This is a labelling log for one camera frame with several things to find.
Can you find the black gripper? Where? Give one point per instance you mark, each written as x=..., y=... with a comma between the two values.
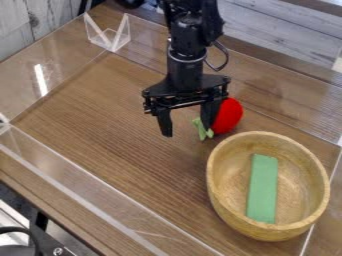
x=163, y=97

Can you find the red plush strawberry toy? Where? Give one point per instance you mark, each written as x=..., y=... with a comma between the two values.
x=226, y=120

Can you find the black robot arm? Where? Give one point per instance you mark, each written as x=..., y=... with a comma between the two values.
x=195, y=26

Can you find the green rectangular block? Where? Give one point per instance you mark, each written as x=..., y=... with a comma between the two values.
x=262, y=189

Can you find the wooden oval bowl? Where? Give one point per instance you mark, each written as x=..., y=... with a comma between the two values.
x=304, y=188

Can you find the clear acrylic corner bracket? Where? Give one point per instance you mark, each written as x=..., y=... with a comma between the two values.
x=110, y=39

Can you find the clear acrylic tray wall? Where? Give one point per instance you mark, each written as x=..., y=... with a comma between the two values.
x=108, y=220

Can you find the black table frame leg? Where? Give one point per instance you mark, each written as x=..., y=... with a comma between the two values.
x=50, y=246

